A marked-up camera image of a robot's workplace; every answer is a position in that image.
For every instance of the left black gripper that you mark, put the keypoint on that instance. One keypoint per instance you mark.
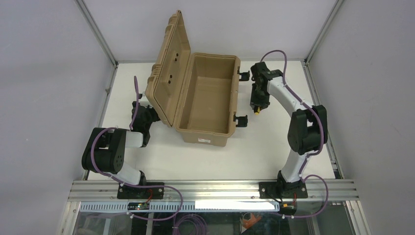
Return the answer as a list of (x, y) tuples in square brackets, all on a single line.
[(140, 108)]

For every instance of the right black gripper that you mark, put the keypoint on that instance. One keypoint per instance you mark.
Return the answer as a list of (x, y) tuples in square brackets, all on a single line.
[(258, 94)]

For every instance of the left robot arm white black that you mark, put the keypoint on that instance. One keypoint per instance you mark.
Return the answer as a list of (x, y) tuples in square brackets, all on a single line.
[(105, 149)]

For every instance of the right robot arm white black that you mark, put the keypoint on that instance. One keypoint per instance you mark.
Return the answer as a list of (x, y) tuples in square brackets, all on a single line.
[(307, 132)]

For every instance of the tan plastic tool box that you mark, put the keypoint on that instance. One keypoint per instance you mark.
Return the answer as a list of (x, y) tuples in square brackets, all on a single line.
[(194, 93)]

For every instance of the orange object under table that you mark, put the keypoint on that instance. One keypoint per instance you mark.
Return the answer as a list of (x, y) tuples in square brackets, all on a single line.
[(249, 219)]

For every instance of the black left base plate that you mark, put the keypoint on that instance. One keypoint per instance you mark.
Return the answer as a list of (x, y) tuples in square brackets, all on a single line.
[(140, 190)]

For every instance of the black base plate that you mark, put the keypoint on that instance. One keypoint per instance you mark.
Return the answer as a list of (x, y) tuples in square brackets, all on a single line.
[(140, 190), (282, 190)]

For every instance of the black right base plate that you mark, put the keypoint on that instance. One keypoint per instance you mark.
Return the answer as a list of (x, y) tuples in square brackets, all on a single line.
[(282, 190)]

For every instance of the aluminium mounting rail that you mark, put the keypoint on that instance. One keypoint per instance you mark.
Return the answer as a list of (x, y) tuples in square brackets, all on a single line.
[(193, 190)]

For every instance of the white slotted cable duct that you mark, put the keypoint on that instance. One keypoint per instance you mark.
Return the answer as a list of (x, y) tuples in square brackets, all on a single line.
[(196, 206)]

